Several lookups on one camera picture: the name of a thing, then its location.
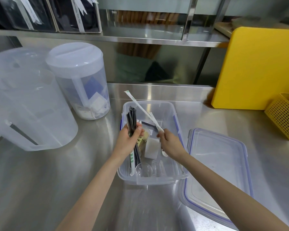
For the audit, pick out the person's right hand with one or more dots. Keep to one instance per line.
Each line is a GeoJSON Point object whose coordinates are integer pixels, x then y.
{"type": "Point", "coordinates": [173, 146]}

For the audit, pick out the person's left hand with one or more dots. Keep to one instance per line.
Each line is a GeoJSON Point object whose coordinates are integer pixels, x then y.
{"type": "Point", "coordinates": [126, 143]}

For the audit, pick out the person's right thumb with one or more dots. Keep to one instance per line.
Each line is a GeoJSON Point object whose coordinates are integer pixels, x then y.
{"type": "Point", "coordinates": [165, 132]}

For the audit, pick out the person's left thumb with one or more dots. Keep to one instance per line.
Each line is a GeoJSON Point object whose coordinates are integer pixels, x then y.
{"type": "Point", "coordinates": [139, 130]}

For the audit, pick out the bundle of black straws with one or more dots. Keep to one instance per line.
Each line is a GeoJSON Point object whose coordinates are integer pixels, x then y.
{"type": "Point", "coordinates": [132, 120]}

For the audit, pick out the white paper-wrapped straw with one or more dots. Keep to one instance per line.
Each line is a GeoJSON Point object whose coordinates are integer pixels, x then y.
{"type": "Point", "coordinates": [144, 110]}

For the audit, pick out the person's right forearm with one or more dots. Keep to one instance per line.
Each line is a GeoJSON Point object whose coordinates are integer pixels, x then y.
{"type": "Point", "coordinates": [226, 192]}

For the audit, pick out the person's left forearm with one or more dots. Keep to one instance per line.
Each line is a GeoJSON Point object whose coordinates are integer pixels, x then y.
{"type": "Point", "coordinates": [91, 192]}

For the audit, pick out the beige chopstick packet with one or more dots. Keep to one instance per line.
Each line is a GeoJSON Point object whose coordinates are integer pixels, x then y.
{"type": "Point", "coordinates": [142, 141]}

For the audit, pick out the black item in clear wrapper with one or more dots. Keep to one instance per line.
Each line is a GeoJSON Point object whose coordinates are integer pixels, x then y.
{"type": "Point", "coordinates": [149, 125]}

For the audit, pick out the clear plastic storage box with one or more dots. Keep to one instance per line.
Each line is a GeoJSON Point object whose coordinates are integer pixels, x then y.
{"type": "Point", "coordinates": [168, 117]}

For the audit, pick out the white plastic spoon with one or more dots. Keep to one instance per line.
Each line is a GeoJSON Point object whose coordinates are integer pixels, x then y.
{"type": "Point", "coordinates": [164, 153]}

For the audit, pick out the clear plastic cup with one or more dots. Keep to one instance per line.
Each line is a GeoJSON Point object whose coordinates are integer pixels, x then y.
{"type": "Point", "coordinates": [159, 167]}
{"type": "Point", "coordinates": [144, 169]}

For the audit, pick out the green-printed wrapped straw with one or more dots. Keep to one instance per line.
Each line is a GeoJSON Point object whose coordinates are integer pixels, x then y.
{"type": "Point", "coordinates": [132, 165]}

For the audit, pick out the clear lid with blue seal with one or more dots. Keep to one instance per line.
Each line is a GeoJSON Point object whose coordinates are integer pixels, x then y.
{"type": "Point", "coordinates": [219, 165]}

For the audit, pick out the clear lidded pitcher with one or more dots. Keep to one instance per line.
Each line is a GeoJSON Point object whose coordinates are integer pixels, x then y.
{"type": "Point", "coordinates": [79, 79]}

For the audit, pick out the stainless steel shelf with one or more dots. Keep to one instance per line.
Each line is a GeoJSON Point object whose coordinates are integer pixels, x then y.
{"type": "Point", "coordinates": [134, 37]}

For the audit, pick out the yellow cutting board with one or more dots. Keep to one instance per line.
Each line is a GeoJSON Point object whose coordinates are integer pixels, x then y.
{"type": "Point", "coordinates": [252, 69]}

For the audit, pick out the large clear measuring jug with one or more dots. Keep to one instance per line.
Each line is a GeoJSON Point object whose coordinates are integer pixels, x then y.
{"type": "Point", "coordinates": [31, 113]}

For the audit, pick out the row of brown sticks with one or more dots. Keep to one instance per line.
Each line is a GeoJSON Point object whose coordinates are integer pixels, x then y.
{"type": "Point", "coordinates": [147, 18]}

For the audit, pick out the yellow perforated basket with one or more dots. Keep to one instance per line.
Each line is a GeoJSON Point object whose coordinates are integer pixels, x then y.
{"type": "Point", "coordinates": [283, 117]}

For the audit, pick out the beige wooden board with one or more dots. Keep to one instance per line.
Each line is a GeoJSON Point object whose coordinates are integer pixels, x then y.
{"type": "Point", "coordinates": [225, 30]}

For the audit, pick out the clear round plastic container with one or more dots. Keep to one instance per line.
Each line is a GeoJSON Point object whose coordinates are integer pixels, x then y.
{"type": "Point", "coordinates": [16, 60]}

